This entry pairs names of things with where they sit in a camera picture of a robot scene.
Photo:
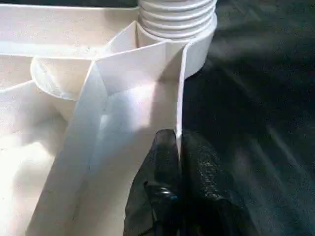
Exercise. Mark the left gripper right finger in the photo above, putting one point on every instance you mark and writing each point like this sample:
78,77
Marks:
209,196

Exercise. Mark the white plastic table top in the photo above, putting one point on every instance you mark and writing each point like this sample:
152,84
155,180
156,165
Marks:
61,123

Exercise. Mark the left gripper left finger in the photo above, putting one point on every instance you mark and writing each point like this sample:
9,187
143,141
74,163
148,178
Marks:
157,191

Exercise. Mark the white plastic table leg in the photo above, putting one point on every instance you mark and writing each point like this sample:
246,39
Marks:
177,17

